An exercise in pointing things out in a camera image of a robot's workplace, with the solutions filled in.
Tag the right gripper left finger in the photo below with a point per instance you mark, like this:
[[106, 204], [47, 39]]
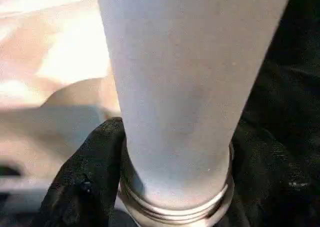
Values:
[[85, 182]]

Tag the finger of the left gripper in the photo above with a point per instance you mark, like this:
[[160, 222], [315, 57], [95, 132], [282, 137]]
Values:
[[5, 199], [10, 170]]

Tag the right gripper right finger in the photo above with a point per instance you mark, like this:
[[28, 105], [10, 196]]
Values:
[[275, 187]]

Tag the white plastic table top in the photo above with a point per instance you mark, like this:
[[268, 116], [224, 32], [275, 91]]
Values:
[[50, 62]]

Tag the white plastic table leg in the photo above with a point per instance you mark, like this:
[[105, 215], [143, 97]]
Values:
[[195, 62]]

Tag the black work mat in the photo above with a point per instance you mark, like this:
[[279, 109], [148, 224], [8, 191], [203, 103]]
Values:
[[290, 87]]

